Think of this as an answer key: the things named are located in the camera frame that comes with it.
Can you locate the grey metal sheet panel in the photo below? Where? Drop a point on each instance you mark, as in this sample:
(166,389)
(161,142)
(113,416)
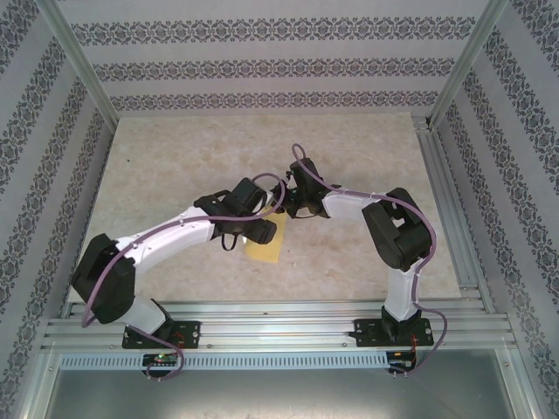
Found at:
(279,393)

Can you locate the aluminium frame post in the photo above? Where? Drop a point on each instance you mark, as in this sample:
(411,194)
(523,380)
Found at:
(78,61)
(469,61)

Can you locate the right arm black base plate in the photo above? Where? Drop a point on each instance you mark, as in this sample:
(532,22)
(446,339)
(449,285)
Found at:
(364,331)

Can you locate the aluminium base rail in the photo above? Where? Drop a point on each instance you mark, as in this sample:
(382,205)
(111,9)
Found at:
(271,329)

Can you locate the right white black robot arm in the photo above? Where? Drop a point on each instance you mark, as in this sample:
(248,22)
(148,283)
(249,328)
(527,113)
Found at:
(349,205)

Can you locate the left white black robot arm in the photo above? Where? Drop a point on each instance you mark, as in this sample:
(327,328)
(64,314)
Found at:
(174,231)

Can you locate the aluminium side rail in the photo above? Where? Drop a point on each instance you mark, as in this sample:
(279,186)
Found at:
(438,174)

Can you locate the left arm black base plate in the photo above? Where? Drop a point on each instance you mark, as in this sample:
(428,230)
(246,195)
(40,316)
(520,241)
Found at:
(192,334)

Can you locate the yellow paper sheet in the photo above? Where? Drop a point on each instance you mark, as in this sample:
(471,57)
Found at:
(266,246)

